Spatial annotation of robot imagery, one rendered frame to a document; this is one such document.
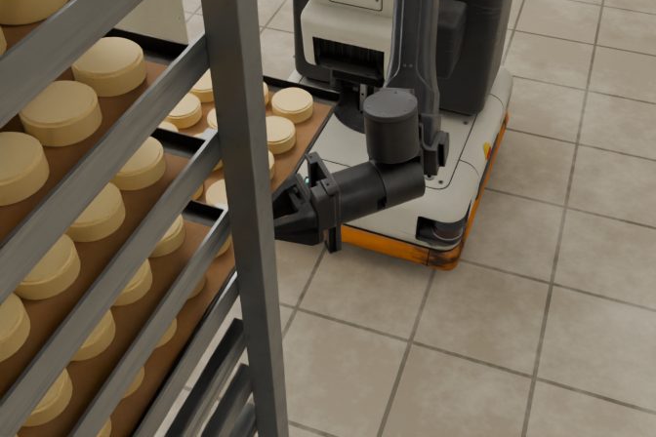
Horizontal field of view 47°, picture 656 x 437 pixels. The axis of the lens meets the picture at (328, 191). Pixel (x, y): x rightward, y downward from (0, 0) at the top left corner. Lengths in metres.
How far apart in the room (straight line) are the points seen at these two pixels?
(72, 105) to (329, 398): 1.36
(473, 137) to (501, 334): 0.51
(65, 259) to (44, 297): 0.03
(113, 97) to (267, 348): 0.36
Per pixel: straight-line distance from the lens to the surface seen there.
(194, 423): 0.77
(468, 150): 1.96
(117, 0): 0.46
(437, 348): 1.88
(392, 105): 0.78
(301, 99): 0.92
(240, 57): 0.55
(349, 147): 1.93
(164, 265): 0.67
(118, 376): 0.58
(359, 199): 0.80
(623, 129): 2.61
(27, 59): 0.40
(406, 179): 0.82
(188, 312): 0.74
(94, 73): 0.54
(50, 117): 0.51
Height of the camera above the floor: 1.54
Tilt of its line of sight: 44 degrees down
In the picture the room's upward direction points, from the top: straight up
